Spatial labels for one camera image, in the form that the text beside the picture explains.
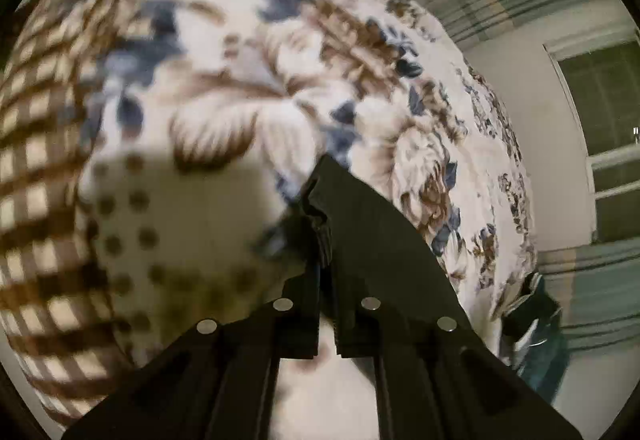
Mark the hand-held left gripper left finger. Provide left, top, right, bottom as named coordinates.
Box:
left=60, top=264, right=322, bottom=440

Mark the dark teal garment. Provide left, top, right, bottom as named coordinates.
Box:
left=501, top=272, right=572, bottom=405

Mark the black small garment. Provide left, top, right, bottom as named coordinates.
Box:
left=299, top=154, right=472, bottom=337

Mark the window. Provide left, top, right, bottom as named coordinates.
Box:
left=544, top=27, right=640, bottom=247

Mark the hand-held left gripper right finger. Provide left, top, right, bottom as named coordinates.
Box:
left=332, top=270, right=584, bottom=440

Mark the floral plush blanket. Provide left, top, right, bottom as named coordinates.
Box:
left=0, top=0, right=538, bottom=440

